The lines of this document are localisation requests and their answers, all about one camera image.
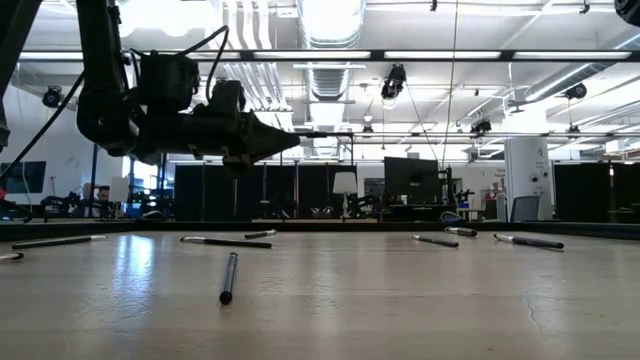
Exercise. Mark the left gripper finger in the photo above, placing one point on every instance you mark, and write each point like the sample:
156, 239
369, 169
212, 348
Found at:
270, 140

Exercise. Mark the black pen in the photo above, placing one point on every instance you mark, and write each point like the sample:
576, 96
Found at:
435, 241

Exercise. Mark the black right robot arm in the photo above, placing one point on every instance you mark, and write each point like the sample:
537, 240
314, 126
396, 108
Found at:
629, 10

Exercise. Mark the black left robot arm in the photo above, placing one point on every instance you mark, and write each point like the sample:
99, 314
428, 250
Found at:
100, 75

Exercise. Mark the white shade floor lamp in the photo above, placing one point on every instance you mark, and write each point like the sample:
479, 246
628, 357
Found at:
345, 182

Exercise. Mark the black overhead crossbar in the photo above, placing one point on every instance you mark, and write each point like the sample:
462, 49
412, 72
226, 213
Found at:
320, 55

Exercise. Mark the person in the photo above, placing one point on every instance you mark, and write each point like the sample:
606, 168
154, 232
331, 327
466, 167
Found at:
103, 193

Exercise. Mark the black ceiling spotlight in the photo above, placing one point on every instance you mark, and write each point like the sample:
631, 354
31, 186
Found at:
394, 80

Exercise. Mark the black monitor screen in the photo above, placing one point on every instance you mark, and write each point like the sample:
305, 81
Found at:
411, 180

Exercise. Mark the white round column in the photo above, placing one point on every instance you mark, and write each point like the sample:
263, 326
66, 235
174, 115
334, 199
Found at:
527, 175

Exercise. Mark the grey office chair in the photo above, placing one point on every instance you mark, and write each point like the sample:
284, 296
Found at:
525, 209

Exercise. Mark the dark pencil right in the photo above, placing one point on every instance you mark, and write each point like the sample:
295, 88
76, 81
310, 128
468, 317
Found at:
530, 242

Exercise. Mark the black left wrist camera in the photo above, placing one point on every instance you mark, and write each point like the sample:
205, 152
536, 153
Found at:
226, 97

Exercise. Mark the black aluminium table frame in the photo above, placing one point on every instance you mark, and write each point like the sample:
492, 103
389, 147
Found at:
350, 226

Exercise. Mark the silver ventilation duct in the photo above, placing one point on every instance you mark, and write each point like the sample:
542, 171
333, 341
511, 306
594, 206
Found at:
330, 30

